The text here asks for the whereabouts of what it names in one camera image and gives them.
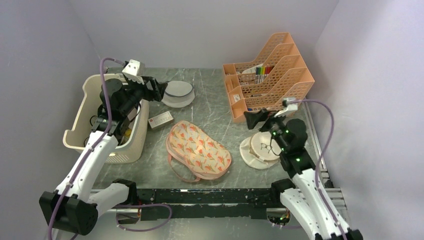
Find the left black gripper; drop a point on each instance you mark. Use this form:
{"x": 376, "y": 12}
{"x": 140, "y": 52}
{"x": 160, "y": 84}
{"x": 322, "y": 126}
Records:
{"x": 156, "y": 94}

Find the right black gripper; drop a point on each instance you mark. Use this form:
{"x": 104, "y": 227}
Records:
{"x": 253, "y": 117}

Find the floral pink laundry bag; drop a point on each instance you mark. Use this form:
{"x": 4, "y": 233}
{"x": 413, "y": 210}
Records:
{"x": 206, "y": 158}

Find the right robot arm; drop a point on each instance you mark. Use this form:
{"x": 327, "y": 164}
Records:
{"x": 303, "y": 192}

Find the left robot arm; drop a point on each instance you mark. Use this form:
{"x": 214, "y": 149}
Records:
{"x": 71, "y": 207}

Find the round white mesh bag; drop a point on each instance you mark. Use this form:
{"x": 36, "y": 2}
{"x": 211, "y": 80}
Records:
{"x": 178, "y": 94}

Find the cream laundry basket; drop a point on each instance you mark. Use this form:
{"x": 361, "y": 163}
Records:
{"x": 75, "y": 138}

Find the small white red box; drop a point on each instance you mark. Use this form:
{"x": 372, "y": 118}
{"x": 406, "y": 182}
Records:
{"x": 160, "y": 120}

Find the coloured markers set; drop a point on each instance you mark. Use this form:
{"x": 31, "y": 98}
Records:
{"x": 263, "y": 70}

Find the orange file organizer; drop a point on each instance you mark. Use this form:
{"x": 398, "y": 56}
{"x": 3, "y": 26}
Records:
{"x": 290, "y": 77}

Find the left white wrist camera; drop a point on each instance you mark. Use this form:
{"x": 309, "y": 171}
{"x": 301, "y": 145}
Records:
{"x": 133, "y": 70}

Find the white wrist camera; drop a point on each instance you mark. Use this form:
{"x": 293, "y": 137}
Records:
{"x": 289, "y": 106}
{"x": 133, "y": 70}

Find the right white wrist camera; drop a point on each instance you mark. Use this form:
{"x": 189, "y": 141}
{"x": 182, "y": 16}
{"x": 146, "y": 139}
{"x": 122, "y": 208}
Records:
{"x": 289, "y": 106}

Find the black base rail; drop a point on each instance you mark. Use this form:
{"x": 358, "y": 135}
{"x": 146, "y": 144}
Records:
{"x": 254, "y": 203}

